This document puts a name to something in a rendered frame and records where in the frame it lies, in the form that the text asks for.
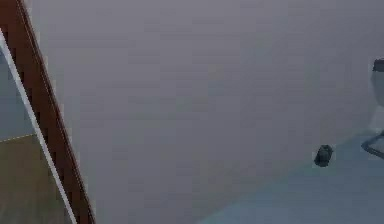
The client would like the small dark grey lump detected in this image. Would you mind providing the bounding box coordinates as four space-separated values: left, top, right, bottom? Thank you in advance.
313 144 334 168

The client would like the brown wooden room door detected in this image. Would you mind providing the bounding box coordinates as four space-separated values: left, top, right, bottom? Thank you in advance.
0 0 97 224

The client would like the white chair with black frame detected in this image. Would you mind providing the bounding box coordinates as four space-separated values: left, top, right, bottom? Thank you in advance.
360 57 384 160

